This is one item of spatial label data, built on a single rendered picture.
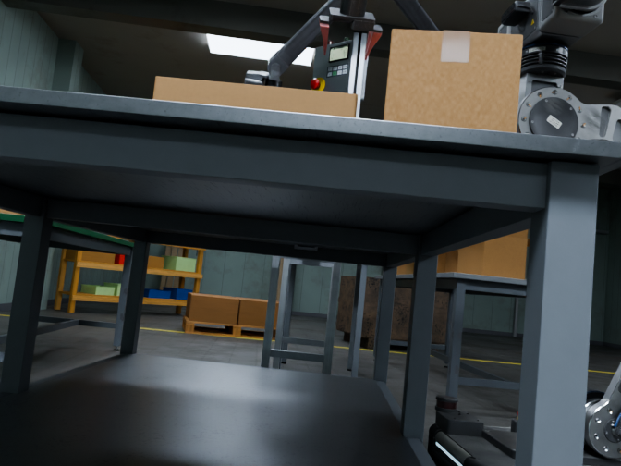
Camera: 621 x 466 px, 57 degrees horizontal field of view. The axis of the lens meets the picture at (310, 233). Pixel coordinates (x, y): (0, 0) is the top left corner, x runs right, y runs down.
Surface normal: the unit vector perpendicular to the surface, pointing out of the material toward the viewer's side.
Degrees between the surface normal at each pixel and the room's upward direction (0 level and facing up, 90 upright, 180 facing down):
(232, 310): 90
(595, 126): 90
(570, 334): 90
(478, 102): 90
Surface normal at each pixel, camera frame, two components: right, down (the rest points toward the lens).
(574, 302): -0.03, -0.10
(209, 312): 0.22, -0.07
